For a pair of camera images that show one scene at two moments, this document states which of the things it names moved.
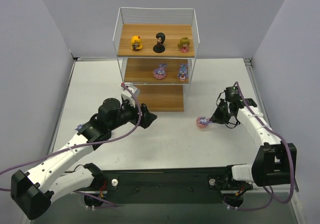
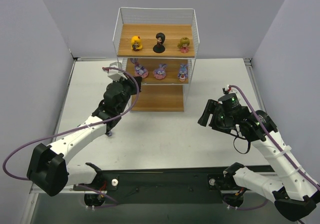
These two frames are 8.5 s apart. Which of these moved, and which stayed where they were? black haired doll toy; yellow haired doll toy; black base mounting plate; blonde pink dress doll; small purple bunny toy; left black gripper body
Moved: left black gripper body
Stayed: blonde pink dress doll; black haired doll toy; black base mounting plate; yellow haired doll toy; small purple bunny toy
